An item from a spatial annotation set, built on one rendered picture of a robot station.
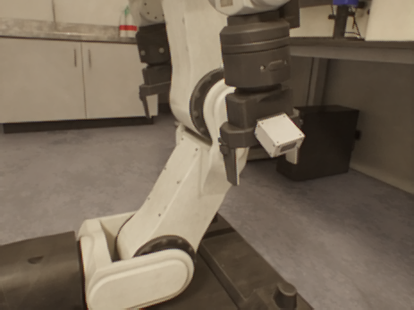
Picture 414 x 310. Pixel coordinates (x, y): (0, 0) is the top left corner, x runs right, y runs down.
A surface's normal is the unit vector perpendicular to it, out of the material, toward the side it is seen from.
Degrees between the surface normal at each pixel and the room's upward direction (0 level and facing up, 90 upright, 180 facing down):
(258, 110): 90
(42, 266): 41
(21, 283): 54
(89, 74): 90
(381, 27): 90
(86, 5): 90
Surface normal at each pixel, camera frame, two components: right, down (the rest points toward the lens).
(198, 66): 0.44, 0.29
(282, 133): 0.11, -0.65
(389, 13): -0.90, 0.11
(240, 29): -0.41, -0.37
